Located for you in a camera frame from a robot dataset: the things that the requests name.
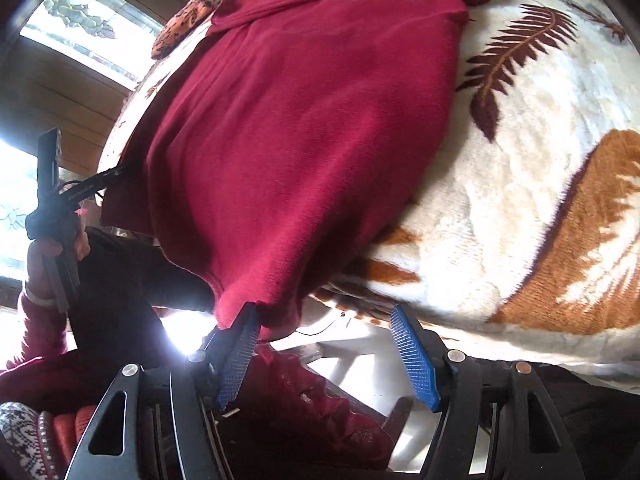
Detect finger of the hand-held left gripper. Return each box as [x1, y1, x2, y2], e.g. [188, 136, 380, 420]
[92, 161, 132, 192]

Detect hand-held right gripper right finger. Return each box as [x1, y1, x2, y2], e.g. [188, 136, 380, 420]
[390, 304, 586, 480]

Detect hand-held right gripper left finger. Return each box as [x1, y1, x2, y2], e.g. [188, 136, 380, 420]
[65, 302, 263, 480]

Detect dark red garment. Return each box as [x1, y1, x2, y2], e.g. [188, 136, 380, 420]
[100, 0, 496, 331]

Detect person's left forearm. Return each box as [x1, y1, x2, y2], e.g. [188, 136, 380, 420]
[0, 285, 81, 376]

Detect person's left hand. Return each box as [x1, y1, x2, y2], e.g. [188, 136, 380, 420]
[25, 230, 93, 306]

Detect person's dark pants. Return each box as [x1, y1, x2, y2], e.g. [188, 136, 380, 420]
[70, 227, 221, 361]

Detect stained glass window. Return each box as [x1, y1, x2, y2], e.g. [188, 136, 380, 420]
[20, 0, 166, 86]

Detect orange floral cloth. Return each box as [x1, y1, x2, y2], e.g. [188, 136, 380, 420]
[151, 0, 221, 60]

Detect leaf print blanket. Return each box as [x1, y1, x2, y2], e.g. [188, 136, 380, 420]
[97, 0, 640, 381]

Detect patterned knit cloth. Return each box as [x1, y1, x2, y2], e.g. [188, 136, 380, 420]
[0, 402, 61, 480]

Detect wooden window frame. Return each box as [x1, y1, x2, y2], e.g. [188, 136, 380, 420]
[0, 0, 196, 171]

